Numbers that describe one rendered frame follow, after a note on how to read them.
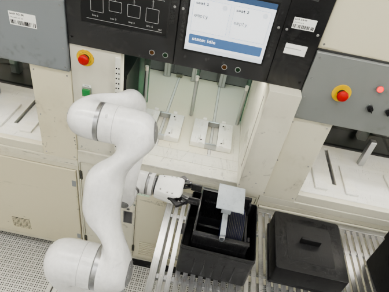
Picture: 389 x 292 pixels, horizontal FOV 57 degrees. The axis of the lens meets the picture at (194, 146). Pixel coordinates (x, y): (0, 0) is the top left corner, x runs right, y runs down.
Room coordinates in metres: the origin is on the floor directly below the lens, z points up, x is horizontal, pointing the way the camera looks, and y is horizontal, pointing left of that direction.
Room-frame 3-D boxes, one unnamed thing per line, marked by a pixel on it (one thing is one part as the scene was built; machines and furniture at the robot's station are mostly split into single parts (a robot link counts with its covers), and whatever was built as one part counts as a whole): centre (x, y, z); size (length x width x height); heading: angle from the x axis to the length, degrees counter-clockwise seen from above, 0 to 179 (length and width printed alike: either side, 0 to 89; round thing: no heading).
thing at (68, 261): (0.50, 0.24, 1.07); 0.19 x 0.12 x 0.24; 89
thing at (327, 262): (0.93, -0.54, 0.83); 0.29 x 0.29 x 0.13; 88
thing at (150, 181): (0.90, 0.13, 1.06); 0.09 x 0.03 x 0.08; 178
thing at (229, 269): (0.89, -0.16, 0.85); 0.28 x 0.28 x 0.17; 88
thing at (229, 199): (0.89, -0.16, 0.93); 0.24 x 0.20 x 0.32; 178
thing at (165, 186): (0.90, 0.07, 1.06); 0.11 x 0.10 x 0.07; 88
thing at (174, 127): (1.49, 0.19, 0.89); 0.22 x 0.21 x 0.04; 179
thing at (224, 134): (1.49, -0.08, 0.89); 0.22 x 0.21 x 0.04; 179
